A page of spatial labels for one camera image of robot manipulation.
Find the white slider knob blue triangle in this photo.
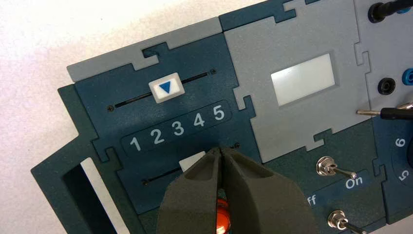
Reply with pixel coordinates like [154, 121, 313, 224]
[148, 72, 186, 104]
[179, 151, 206, 173]

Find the blue and grey task board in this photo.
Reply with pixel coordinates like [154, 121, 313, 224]
[30, 0, 413, 234]

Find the black round socket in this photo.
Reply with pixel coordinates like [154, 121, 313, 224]
[377, 77, 396, 96]

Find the red round push button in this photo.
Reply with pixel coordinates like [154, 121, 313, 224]
[215, 198, 232, 234]

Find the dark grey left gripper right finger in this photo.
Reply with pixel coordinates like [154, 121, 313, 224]
[221, 147, 319, 234]

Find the white rectangular display window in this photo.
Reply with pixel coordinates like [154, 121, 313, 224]
[270, 53, 336, 107]

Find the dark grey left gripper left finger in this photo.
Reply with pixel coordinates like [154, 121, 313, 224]
[156, 148, 223, 234]

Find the black plug with metal pin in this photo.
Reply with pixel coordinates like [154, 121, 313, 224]
[356, 102, 413, 121]

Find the black banana plug cable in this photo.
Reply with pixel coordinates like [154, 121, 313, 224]
[368, 0, 413, 24]

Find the metal toggle switch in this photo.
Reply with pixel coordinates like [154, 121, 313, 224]
[327, 210, 369, 234]
[316, 156, 358, 180]

